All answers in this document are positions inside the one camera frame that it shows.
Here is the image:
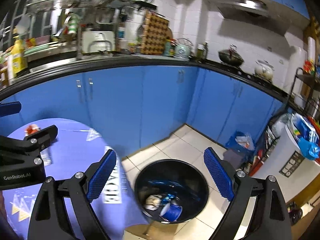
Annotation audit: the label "orange white crushed carton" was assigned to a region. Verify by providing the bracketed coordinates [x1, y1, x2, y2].
[25, 124, 41, 137]

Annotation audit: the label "blue paper cup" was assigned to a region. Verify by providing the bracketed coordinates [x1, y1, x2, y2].
[159, 203, 183, 222]

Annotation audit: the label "gold white wrapper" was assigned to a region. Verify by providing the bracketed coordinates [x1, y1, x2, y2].
[144, 194, 162, 211]

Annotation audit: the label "blue kitchen cabinets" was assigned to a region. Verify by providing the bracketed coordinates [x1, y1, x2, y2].
[1, 66, 282, 157]

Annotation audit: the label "black trash bin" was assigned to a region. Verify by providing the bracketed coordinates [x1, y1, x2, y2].
[134, 159, 209, 224]

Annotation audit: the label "yellow detergent bottle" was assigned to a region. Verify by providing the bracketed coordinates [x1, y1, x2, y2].
[11, 35, 27, 77]

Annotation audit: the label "white cabinet box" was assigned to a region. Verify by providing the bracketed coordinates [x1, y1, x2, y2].
[253, 126, 319, 202]

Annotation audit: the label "purple round tablecloth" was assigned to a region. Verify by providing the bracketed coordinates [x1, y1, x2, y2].
[1, 117, 151, 240]

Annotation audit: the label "blue plastic bag bin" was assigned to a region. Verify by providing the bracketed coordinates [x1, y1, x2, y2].
[225, 131, 255, 161]

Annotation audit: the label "white ceramic pot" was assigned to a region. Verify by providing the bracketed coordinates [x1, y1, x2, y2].
[254, 60, 274, 82]

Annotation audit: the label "wooden checkered board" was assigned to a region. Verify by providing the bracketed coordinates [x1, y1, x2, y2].
[140, 11, 169, 55]

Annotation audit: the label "black wok with lid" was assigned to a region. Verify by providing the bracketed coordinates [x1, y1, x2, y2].
[218, 44, 244, 67]

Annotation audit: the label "green kettle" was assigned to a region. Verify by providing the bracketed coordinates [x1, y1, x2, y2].
[174, 38, 193, 59]

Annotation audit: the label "range hood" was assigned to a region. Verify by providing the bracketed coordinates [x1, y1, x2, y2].
[216, 0, 293, 36]

